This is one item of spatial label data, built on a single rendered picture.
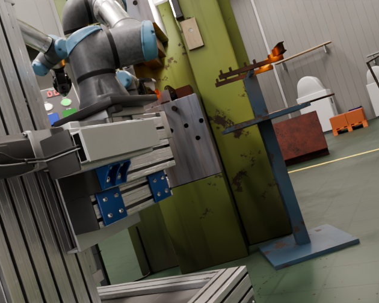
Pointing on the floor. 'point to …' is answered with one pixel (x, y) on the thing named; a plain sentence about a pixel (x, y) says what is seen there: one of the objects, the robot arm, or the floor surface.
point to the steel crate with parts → (301, 138)
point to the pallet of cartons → (348, 121)
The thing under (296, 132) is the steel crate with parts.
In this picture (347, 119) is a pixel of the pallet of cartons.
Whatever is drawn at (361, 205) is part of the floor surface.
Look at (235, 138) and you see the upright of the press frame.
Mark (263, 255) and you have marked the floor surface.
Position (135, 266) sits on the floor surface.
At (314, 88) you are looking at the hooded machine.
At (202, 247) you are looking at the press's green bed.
